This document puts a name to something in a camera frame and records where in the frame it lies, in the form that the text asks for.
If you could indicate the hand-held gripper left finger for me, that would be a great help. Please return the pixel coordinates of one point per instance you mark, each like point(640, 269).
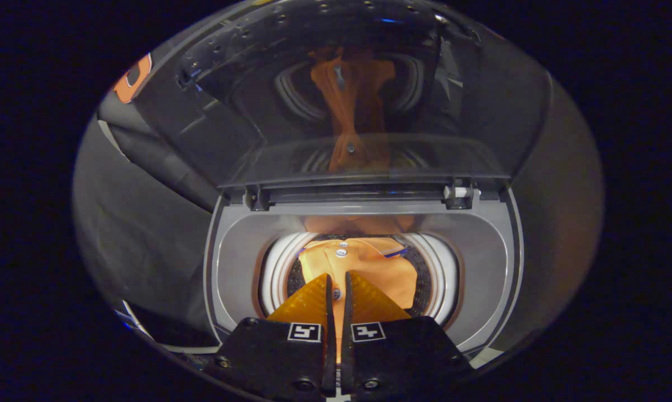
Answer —
point(330, 335)

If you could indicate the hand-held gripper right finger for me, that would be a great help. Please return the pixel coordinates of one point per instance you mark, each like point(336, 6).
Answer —
point(347, 346)

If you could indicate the orange polo shirt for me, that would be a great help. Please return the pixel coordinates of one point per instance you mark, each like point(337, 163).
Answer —
point(380, 273)

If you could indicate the dark glass washing machine lid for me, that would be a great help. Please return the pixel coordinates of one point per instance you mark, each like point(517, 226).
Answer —
point(246, 111)

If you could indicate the black backdrop cloth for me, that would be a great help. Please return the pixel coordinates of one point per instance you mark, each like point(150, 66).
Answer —
point(146, 223)

